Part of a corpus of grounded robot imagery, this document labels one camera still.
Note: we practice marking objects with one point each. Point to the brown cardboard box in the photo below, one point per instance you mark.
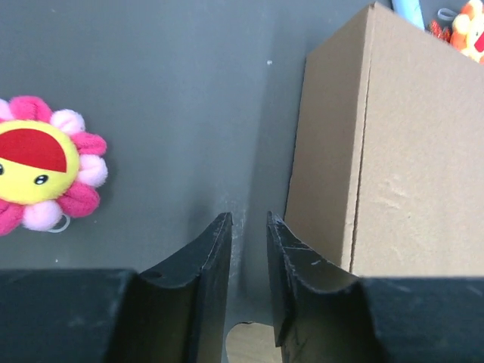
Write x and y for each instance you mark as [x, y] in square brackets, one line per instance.
[370, 145]

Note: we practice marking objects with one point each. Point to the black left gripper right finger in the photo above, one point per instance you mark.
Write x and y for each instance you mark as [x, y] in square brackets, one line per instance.
[322, 313]

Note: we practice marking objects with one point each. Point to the orange maple leaf charm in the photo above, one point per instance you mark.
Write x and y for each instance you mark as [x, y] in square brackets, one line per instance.
[440, 32]

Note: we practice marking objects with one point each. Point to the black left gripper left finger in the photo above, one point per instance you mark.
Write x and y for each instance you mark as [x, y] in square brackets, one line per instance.
[172, 312]

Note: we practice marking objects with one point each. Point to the yellow orange sunflower plush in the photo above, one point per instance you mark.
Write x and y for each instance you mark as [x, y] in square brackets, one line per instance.
[466, 31]

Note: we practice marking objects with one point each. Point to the blue highlighter marker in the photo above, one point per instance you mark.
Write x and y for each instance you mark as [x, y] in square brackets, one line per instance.
[409, 10]

